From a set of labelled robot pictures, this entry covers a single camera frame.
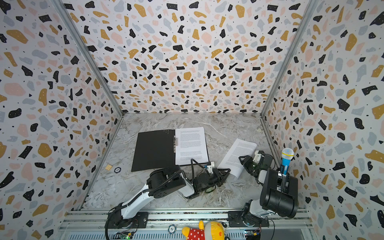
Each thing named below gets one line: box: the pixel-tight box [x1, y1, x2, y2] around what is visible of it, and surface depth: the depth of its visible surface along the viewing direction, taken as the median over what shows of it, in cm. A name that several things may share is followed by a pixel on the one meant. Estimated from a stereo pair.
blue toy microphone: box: [280, 147, 295, 176], surface depth 71 cm
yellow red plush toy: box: [182, 220, 225, 240], surface depth 67 cm
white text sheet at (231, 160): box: [217, 138, 258, 178], surface depth 99 cm
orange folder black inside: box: [131, 129, 210, 172], surface depth 103 cm
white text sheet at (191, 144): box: [175, 127, 209, 166], surface depth 105 cm
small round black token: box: [114, 167, 122, 174], surface depth 92 cm
